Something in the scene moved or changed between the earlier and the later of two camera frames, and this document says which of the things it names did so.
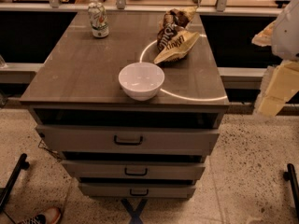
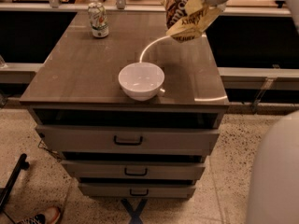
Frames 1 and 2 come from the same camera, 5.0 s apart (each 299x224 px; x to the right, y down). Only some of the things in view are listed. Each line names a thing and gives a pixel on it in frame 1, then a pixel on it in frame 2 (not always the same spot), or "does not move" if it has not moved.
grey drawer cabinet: x=132 y=101 does not move
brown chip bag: x=174 y=39 → x=182 y=26
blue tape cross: x=135 y=213 does not move
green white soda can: x=98 y=20 does not move
